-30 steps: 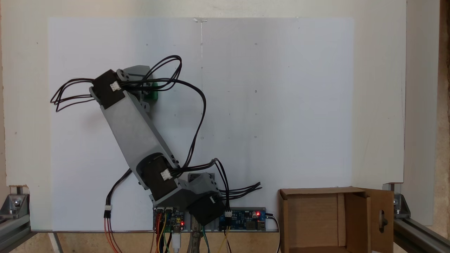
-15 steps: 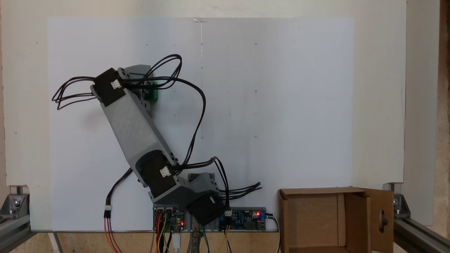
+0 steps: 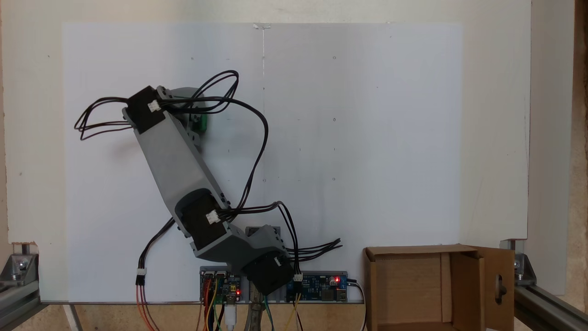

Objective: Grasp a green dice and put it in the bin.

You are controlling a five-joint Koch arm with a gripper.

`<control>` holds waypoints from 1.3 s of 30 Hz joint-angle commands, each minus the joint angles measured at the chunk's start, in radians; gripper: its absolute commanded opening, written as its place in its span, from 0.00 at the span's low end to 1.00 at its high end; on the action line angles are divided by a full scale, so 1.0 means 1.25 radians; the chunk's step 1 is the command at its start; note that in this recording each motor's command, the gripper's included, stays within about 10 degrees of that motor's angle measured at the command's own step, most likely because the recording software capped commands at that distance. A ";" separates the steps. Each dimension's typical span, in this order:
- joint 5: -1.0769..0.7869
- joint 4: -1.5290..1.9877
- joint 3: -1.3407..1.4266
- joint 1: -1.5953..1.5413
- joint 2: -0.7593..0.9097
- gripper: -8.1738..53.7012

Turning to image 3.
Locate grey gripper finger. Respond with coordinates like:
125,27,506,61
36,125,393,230
185,112,203,138

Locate white paper sheet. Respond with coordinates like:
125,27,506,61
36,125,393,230
62,22,462,304

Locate metal table clamp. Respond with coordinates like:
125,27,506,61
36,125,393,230
246,301,267,331

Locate blue circuit board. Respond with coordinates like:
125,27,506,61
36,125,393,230
287,271,348,303

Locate open cardboard box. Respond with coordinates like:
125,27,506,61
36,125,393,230
363,244,515,331

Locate long black servo cable loop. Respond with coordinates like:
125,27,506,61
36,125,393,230
158,70,269,221

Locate thin black extension cable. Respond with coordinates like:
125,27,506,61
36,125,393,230
136,217,176,285

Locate yellow jumper wire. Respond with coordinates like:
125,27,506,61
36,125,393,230
204,280,217,331

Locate red orange wire bundle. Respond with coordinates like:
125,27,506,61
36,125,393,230
136,281,160,331

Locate white usb cable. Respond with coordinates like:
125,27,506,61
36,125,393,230
224,301,237,331

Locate metal corner bracket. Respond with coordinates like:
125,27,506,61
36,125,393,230
500,239,537,286
0,243,40,283

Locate black power cable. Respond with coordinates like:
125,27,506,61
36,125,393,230
347,277,369,331

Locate aluminium frame post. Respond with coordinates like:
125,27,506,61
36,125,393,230
0,278,43,331
514,283,588,331

